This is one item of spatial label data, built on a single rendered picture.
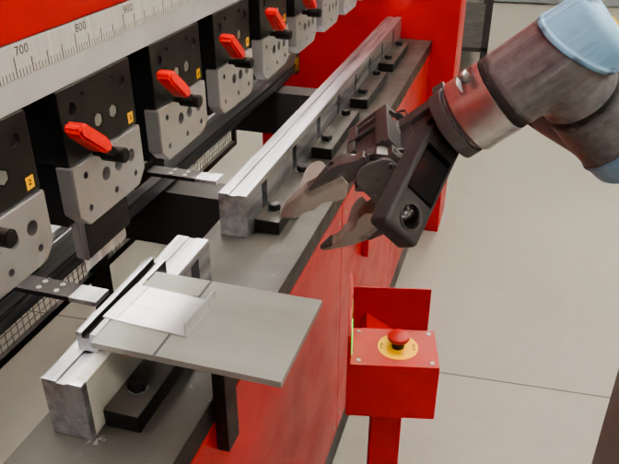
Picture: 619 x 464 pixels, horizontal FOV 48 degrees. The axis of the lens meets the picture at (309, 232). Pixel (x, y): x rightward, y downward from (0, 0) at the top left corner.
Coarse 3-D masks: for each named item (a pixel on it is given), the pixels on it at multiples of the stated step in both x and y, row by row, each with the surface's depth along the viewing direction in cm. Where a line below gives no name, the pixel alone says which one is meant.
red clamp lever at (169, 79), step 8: (160, 72) 88; (168, 72) 88; (160, 80) 88; (168, 80) 88; (176, 80) 89; (168, 88) 90; (176, 88) 90; (184, 88) 91; (176, 96) 93; (184, 96) 92; (192, 96) 95; (200, 96) 95; (184, 104) 96; (192, 104) 95; (200, 104) 96
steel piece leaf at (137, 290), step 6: (132, 288) 101; (138, 288) 101; (144, 288) 101; (126, 294) 99; (132, 294) 99; (138, 294) 99; (120, 300) 98; (126, 300) 98; (132, 300) 98; (114, 306) 97; (120, 306) 97; (126, 306) 97; (108, 312) 95; (114, 312) 95; (120, 312) 95; (108, 318) 94; (114, 318) 94
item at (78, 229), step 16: (112, 208) 92; (80, 224) 86; (96, 224) 89; (112, 224) 93; (128, 224) 96; (80, 240) 88; (96, 240) 89; (112, 240) 95; (80, 256) 89; (96, 256) 91
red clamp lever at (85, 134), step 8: (64, 128) 71; (72, 128) 71; (80, 128) 71; (88, 128) 72; (72, 136) 72; (80, 136) 71; (88, 136) 72; (96, 136) 73; (104, 136) 75; (80, 144) 74; (88, 144) 73; (96, 144) 74; (104, 144) 75; (96, 152) 79; (104, 152) 76; (112, 152) 78; (120, 152) 78; (128, 152) 79; (104, 160) 80; (112, 160) 79; (120, 160) 79
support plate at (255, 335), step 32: (160, 288) 101; (192, 288) 101; (224, 288) 101; (224, 320) 94; (256, 320) 94; (288, 320) 94; (128, 352) 89; (160, 352) 88; (192, 352) 88; (224, 352) 88; (256, 352) 88; (288, 352) 88
